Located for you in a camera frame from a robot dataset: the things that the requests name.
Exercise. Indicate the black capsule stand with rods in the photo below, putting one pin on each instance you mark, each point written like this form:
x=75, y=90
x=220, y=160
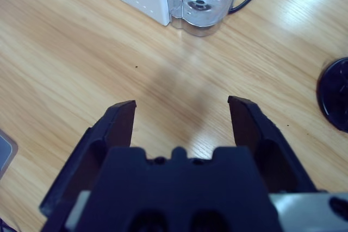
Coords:
x=335, y=96

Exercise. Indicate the clear water tank dark lid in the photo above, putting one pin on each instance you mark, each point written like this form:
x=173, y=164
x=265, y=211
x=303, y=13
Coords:
x=206, y=3

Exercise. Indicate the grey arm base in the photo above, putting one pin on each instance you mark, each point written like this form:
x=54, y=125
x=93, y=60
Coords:
x=5, y=150

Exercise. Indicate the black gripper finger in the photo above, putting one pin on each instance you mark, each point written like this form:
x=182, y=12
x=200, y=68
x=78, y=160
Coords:
x=114, y=123
x=253, y=123

